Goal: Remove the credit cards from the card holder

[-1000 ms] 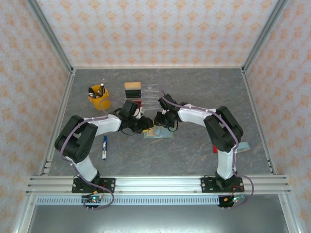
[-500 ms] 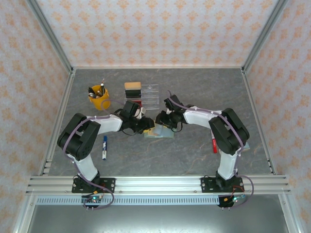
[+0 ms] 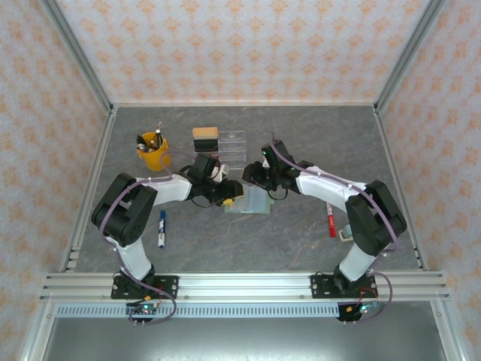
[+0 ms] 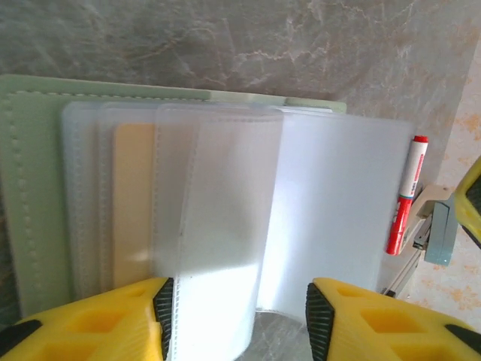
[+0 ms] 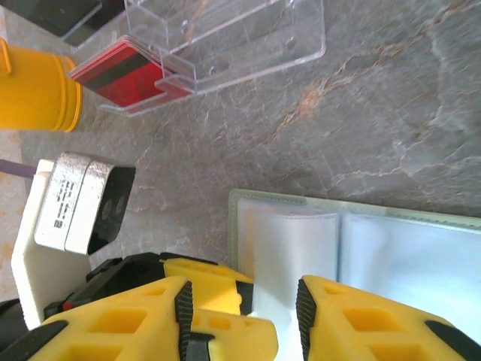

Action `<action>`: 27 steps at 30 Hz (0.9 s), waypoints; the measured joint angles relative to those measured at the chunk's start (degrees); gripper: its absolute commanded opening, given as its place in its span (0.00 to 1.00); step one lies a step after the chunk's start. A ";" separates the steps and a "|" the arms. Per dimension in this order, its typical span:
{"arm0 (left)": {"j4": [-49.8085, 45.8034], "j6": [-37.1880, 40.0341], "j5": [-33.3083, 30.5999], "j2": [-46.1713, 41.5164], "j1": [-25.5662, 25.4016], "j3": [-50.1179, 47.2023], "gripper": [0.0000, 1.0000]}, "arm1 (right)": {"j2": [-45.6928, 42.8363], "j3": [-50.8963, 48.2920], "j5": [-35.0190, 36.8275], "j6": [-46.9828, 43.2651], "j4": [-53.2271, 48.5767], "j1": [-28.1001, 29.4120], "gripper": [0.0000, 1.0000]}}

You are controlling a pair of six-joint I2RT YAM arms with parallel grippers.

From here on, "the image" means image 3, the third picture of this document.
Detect aluminium side rail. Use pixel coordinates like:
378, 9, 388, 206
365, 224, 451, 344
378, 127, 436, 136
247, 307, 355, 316
372, 105, 430, 272
59, 106, 118, 272

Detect grey VIP card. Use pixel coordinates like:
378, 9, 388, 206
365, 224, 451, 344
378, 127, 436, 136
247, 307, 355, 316
193, 138, 220, 153

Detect red whiteboard marker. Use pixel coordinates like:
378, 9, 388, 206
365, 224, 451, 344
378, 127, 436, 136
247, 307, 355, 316
325, 202, 337, 238

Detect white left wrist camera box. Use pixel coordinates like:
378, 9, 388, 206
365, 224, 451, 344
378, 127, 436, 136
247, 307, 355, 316
213, 162, 231, 184

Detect clear acrylic card stand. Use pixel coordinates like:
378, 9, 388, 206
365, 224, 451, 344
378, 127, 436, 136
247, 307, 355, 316
193, 127, 248, 171

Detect aluminium frame post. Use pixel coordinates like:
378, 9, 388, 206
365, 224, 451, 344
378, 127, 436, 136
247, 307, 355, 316
40, 0, 116, 116
374, 0, 448, 116

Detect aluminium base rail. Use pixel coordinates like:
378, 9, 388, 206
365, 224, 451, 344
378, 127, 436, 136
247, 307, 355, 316
39, 272, 452, 302

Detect aluminium back rail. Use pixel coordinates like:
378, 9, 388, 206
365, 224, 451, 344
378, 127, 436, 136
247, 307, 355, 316
111, 100, 378, 109

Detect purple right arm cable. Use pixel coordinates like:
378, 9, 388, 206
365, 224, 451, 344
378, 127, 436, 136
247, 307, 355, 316
268, 130, 400, 325

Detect blue whiteboard marker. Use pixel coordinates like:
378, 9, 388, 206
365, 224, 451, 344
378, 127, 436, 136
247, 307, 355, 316
157, 209, 168, 249

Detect green leather card holder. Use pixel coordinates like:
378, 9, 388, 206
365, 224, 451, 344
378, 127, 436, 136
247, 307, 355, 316
224, 185, 273, 215

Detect slotted grey cable duct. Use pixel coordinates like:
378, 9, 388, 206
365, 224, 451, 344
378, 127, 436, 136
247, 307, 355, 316
55, 304, 341, 319

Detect yellow metal bucket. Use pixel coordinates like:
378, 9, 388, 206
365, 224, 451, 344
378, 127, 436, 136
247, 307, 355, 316
135, 129, 171, 172

